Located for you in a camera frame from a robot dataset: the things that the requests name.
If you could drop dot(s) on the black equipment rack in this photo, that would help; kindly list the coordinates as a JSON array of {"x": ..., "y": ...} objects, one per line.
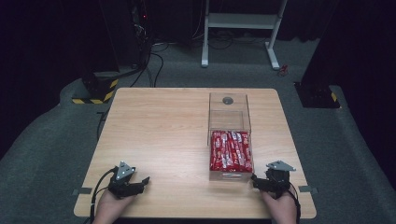
[{"x": 140, "y": 28}]

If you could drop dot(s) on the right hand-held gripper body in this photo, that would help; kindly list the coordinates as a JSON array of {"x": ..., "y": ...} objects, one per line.
[{"x": 278, "y": 179}]

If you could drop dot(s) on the person's left hand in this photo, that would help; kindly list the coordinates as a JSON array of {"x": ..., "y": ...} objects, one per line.
[{"x": 109, "y": 207}]

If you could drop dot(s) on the black yellow striped stand base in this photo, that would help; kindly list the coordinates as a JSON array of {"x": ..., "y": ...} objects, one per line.
[{"x": 99, "y": 90}]

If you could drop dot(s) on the person's right hand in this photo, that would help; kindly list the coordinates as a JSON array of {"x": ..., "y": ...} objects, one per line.
[{"x": 280, "y": 209}]

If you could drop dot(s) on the white metal stand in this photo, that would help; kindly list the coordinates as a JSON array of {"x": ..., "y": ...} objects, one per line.
[{"x": 241, "y": 21}]

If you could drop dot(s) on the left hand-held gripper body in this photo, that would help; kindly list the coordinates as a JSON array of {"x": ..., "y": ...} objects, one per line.
[{"x": 122, "y": 182}]

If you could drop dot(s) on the row of red snack packets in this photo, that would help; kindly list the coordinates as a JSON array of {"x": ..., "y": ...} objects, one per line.
[{"x": 231, "y": 151}]

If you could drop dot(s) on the grey tape strip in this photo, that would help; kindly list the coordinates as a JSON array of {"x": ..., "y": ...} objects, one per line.
[
  {"x": 307, "y": 188},
  {"x": 82, "y": 191}
]

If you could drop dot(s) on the grey round table grommet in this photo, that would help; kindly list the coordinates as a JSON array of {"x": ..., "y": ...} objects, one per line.
[{"x": 228, "y": 100}]

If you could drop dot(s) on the clear acrylic box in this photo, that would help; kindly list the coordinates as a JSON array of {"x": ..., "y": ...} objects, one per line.
[{"x": 229, "y": 118}]

